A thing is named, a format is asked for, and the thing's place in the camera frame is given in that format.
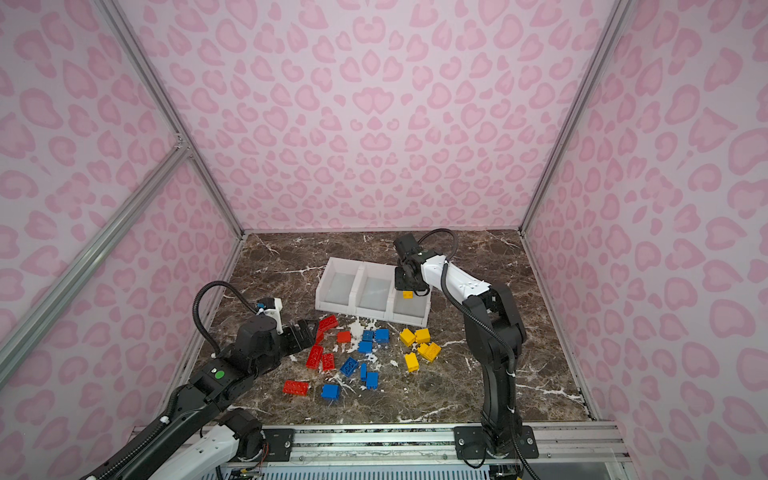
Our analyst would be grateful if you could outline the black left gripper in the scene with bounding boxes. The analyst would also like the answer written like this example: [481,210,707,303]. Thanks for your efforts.
[253,315,320,381]

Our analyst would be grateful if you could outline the long red lego brick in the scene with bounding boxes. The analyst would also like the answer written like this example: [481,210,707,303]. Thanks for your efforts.
[317,315,338,333]

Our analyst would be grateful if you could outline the red lego brick hollow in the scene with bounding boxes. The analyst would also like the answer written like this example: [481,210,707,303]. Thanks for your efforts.
[321,353,336,372]

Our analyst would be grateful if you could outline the blue lego brick diagonal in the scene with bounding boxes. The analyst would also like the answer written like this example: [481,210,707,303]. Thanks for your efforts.
[340,357,359,377]

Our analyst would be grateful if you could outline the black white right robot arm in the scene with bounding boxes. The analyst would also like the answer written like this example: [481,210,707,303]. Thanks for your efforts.
[395,249,527,456]

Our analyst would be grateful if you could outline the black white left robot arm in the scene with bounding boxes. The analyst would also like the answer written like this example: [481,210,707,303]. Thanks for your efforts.
[85,314,318,479]

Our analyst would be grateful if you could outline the white right bin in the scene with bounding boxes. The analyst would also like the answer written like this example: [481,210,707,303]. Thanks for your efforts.
[384,282,431,328]

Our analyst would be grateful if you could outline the white bin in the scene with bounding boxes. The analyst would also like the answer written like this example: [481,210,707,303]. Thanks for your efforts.
[384,282,431,328]
[349,262,395,321]
[315,257,364,316]

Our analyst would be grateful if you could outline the white middle bin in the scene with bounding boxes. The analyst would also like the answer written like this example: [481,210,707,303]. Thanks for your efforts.
[349,262,395,321]

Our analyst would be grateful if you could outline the red lego brick front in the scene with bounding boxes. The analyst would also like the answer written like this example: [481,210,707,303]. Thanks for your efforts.
[282,380,310,396]

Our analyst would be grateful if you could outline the white left bin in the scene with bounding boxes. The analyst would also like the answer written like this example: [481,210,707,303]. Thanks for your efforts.
[315,257,364,316]

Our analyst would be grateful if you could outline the blue lego brick front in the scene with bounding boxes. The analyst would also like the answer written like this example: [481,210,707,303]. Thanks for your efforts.
[321,384,341,401]

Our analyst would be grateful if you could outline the yellow lego brick pair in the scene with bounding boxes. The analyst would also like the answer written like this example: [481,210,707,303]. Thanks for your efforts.
[418,342,441,362]

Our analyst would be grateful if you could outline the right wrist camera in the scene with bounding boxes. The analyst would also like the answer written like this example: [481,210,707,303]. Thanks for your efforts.
[393,233,422,261]

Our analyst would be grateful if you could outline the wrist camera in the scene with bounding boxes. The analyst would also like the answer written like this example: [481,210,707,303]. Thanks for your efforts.
[256,297,283,334]
[393,233,422,261]

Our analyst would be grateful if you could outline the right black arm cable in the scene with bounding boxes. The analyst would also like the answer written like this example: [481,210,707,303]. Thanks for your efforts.
[417,227,460,265]

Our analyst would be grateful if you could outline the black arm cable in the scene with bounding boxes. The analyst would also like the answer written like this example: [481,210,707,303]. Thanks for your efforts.
[191,280,259,358]
[417,227,460,265]

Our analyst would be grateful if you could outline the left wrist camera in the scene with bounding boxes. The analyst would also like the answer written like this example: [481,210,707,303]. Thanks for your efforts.
[256,297,283,334]

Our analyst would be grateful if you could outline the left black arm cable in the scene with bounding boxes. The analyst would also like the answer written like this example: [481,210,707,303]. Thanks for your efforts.
[191,280,259,358]

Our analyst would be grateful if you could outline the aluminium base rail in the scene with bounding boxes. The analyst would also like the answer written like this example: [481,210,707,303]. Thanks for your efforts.
[131,421,637,480]

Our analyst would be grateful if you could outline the diagonal aluminium frame bar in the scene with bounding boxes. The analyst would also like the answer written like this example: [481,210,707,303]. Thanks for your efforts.
[1,140,188,386]

